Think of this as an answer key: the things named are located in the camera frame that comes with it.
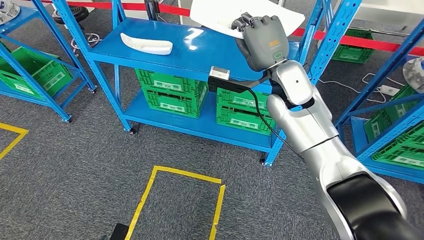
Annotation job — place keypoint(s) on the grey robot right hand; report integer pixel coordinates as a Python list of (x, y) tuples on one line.
[(265, 43)]

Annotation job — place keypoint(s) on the white plastic shell part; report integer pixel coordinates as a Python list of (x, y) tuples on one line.
[(149, 46), (215, 13)]

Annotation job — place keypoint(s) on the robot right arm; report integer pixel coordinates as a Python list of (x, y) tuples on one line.
[(308, 126)]

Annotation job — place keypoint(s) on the blue steel shelf rack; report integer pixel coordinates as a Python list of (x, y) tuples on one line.
[(28, 18), (215, 58), (397, 130)]

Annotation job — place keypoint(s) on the silver lamp housing part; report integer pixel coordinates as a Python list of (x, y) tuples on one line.
[(414, 74), (8, 10)]

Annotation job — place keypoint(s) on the green plastic crate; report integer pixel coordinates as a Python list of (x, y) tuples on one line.
[(377, 127), (242, 124), (407, 152), (36, 66), (232, 94), (165, 78), (172, 109), (351, 53)]

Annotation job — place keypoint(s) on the red barrier belt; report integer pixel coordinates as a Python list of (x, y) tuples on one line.
[(364, 42)]

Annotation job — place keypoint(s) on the white panel desk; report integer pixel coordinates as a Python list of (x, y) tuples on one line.
[(391, 10)]

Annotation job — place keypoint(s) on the white power strip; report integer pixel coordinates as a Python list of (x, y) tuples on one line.
[(388, 90)]

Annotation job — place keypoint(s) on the black round stool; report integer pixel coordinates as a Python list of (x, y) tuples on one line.
[(71, 15)]

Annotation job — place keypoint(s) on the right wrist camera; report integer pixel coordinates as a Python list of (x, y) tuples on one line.
[(225, 86)]

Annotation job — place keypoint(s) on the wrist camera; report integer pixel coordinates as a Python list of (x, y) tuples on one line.
[(119, 232), (225, 86)]

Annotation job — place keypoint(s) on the black stanchion post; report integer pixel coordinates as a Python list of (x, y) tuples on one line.
[(151, 8)]

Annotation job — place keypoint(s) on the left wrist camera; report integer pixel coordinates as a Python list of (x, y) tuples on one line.
[(119, 232)]

